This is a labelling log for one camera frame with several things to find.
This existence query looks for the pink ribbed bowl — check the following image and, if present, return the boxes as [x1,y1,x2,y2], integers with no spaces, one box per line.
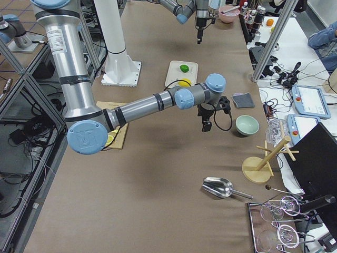
[219,5,240,24]

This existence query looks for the black tray with glassware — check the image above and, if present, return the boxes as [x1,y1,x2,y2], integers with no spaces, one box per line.
[246,193,337,253]

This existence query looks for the wooden cutting board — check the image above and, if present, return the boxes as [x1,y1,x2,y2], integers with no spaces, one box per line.
[96,101,128,151]

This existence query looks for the wooden mug tree stand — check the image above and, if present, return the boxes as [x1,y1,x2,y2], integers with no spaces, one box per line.
[242,121,299,184]

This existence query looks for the metal scoop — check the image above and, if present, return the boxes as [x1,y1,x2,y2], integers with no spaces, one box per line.
[202,177,253,199]

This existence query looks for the folded grey cloth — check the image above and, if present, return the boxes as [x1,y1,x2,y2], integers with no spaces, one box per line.
[232,93,255,109]

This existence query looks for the pale green bowl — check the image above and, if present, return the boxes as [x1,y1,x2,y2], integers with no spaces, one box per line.
[235,115,260,136]

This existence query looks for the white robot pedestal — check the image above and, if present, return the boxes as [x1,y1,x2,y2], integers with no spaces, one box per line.
[94,0,126,54]

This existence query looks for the white rabbit tray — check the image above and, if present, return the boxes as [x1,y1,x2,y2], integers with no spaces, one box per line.
[165,60,199,88]

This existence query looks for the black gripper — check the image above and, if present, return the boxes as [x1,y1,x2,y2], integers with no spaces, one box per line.
[195,17,210,44]
[197,104,214,132]

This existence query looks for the green lime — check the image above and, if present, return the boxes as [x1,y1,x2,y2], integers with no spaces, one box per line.
[180,64,190,73]

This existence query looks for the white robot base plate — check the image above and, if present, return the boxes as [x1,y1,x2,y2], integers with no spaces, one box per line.
[101,52,142,87]

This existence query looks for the teach pendant tablet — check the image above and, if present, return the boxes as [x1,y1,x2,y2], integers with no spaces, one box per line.
[291,85,331,119]

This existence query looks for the black monitor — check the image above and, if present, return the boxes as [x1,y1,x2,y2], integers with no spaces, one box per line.
[287,122,337,211]

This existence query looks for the yellow lemon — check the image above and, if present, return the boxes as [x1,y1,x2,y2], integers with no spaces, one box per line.
[178,78,192,87]

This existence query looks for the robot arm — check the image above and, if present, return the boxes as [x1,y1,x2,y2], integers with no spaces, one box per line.
[33,1,226,155]
[154,0,218,44]

